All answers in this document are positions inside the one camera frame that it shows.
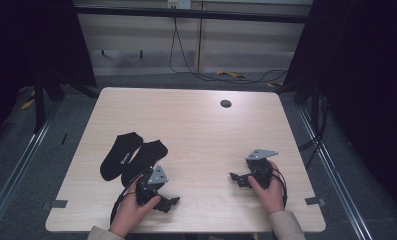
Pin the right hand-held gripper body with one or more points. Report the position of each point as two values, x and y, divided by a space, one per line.
261 170

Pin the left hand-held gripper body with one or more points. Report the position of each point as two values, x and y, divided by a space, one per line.
149 191

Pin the black ankle sock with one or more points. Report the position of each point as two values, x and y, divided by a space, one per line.
121 156
145 159

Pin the person's right hand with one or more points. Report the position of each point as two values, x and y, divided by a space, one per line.
272 196

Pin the person's left hand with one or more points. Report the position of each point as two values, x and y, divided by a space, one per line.
129 213

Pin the grey tape strip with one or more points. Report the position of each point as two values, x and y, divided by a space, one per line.
59 204
314 201

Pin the dark round table grommet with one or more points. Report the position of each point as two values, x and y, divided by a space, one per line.
225 103

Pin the black metal stand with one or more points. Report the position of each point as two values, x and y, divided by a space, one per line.
39 106
316 110

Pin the small black floor strip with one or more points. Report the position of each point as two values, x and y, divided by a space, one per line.
64 139

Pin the yellow strip on floor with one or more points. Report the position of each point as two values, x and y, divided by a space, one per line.
231 73
27 104

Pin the black curtain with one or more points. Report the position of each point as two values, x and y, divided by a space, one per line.
362 83
26 43

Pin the black horizontal bar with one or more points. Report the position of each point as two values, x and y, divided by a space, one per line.
192 14

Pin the metal floor rail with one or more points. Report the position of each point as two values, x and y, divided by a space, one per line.
16 173
332 166

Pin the white wall socket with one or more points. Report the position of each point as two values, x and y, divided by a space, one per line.
179 3

